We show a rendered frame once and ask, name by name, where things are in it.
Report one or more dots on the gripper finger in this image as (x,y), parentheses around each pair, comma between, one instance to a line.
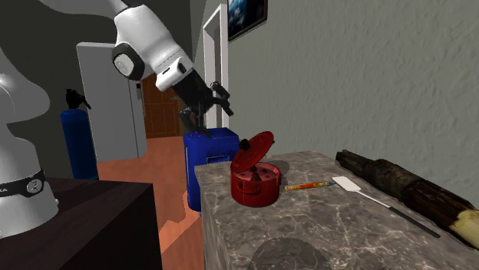
(223,98)
(194,121)

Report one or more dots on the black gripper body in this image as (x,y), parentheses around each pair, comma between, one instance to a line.
(194,91)

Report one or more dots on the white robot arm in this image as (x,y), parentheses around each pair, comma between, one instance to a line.
(144,35)

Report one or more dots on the blue plastic canister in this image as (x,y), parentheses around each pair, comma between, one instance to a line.
(209,146)

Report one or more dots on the brown wooden door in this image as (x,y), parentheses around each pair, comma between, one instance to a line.
(161,112)

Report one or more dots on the red pot lid black knob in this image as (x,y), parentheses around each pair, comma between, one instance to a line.
(256,147)

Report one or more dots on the grey refrigerator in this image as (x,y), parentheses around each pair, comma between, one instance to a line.
(108,104)

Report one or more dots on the red pot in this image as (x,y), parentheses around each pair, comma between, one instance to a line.
(254,192)

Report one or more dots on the blue gas cylinder black valve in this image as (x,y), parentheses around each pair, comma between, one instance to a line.
(78,144)

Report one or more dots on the multicoloured pencil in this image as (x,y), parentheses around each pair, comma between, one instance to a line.
(308,185)

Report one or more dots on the dark wooden log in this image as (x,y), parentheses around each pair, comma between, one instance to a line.
(415,188)

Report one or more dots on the white door frame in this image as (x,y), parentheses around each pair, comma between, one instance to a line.
(223,56)

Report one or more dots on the dark framed wall picture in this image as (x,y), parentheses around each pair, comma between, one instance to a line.
(245,15)

